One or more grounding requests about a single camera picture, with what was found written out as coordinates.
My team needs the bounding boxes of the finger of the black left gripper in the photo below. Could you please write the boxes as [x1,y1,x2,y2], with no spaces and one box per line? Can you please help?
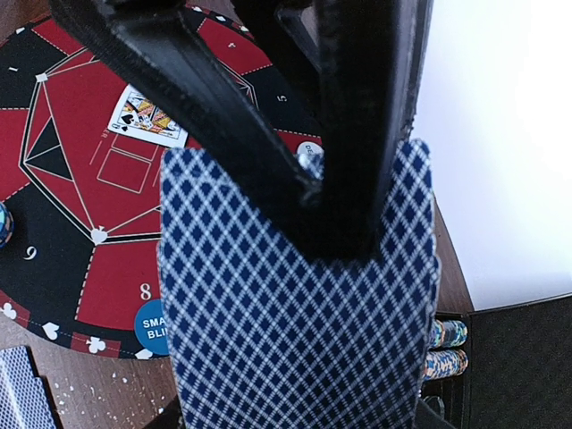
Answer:
[49,1,433,260]

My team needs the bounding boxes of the clear dealer button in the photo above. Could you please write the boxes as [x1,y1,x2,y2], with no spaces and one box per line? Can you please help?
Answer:
[296,141,324,166]

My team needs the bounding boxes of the queen of spades card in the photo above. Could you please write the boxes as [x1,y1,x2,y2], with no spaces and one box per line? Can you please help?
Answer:
[107,85,188,148]

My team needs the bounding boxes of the grey playing card deck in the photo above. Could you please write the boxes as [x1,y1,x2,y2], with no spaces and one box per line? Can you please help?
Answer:
[157,139,440,428]

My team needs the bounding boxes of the blue small blind button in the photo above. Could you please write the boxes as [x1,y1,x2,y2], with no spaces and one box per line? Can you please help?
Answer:
[134,299,169,357]

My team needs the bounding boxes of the dealt blue card pair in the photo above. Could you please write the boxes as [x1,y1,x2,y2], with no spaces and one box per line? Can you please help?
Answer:
[1,347,56,428]

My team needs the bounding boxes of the round red black poker mat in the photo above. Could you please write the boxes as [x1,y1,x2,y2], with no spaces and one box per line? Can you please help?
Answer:
[0,0,327,361]

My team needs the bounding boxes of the left outer poker chip row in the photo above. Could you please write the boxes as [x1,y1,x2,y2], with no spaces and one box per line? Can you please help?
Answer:
[430,320,468,349]

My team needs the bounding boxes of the poker chip row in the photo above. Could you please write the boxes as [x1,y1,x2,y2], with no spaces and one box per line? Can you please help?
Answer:
[430,320,468,349]
[424,349,468,381]

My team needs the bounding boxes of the left inner poker chip row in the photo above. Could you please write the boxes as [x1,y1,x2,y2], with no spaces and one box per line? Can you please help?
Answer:
[424,349,468,381]

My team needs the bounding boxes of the black poker chip case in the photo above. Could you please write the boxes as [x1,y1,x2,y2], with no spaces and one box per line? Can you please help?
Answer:
[421,295,571,428]

